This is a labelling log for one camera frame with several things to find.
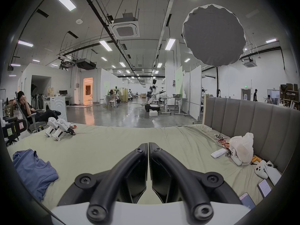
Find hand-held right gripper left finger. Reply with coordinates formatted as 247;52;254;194
57;143;149;223

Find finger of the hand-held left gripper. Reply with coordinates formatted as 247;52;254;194
3;116;28;141

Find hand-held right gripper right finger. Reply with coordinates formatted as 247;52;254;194
149;142;243;222

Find grey office chair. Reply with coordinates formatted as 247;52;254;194
14;97;48;133

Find bed with pale green sheet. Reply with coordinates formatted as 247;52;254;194
7;123;282;211

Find spare white hand-held gripper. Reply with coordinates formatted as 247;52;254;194
45;117;59;137
52;119;76;141

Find white flat box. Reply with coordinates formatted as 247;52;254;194
211;148;227;159

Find white washing machine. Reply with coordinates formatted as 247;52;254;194
43;95;68;123

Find blue shirt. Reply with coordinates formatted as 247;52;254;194
12;149;59;201

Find red snack wrappers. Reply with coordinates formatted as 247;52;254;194
214;134;232;148

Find white hand controller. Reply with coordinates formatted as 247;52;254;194
228;149;243;166
255;160;268;179

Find white desk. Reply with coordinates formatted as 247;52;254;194
159;96;188;116

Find white plastic bag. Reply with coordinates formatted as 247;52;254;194
229;132;254;165

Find white humanoid robot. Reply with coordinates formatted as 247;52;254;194
142;78;167;113

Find phone with blue screen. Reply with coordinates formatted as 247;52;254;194
239;192;256;210

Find phone with pale screen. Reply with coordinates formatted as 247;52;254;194
257;179;272;198

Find grey padded headboard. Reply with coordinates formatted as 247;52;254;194
203;95;300;173

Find white paper sheets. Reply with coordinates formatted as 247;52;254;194
265;160;282;186

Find shelf with cartons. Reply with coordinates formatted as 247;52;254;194
279;83;300;110

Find round grey softbox lamp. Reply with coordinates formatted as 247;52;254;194
182;4;247;67

